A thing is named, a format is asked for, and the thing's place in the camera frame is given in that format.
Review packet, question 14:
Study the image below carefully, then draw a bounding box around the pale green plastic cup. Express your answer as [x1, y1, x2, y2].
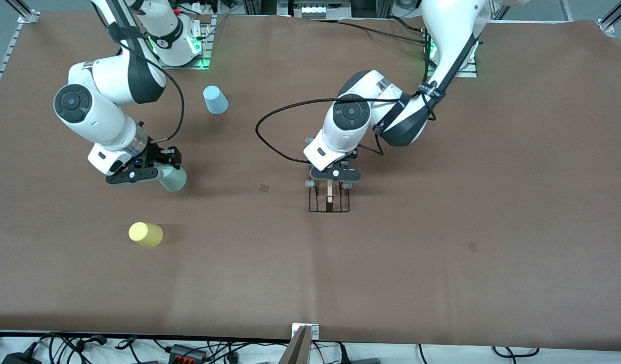
[158, 166, 188, 193]

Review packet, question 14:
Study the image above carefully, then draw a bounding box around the black wire cup holder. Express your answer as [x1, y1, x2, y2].
[304, 136, 352, 213]

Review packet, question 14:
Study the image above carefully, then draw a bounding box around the yellow plastic cup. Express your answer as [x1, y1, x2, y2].
[128, 221, 164, 249]

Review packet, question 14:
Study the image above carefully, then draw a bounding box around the light blue plastic cup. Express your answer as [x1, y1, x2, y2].
[203, 85, 229, 115]

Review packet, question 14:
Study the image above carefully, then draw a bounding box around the brown table mat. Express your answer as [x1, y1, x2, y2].
[0, 11, 621, 352]

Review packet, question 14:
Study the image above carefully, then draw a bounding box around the white power strip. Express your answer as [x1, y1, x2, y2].
[276, 0, 352, 21]

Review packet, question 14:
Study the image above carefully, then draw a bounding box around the black orange connector box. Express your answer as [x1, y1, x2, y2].
[168, 344, 208, 362]

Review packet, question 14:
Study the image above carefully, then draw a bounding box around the black power adapter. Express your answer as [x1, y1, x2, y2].
[1, 351, 43, 364]

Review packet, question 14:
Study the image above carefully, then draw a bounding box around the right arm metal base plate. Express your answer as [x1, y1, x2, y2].
[156, 14, 213, 70]

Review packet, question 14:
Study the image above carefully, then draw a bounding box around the thin black table cable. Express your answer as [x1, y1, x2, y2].
[310, 18, 427, 46]

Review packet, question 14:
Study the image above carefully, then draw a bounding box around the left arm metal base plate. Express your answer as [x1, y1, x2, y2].
[425, 51, 478, 78]

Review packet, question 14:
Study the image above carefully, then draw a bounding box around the small metal clamp bracket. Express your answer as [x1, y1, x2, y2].
[292, 324, 321, 340]

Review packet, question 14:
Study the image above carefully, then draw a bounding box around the black tangled cable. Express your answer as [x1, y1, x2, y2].
[0, 331, 139, 364]

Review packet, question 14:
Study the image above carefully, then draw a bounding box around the aluminium camera pole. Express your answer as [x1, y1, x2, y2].
[278, 325, 314, 364]

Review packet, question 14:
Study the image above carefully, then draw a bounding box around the black looped cable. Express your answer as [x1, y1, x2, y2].
[492, 346, 540, 357]

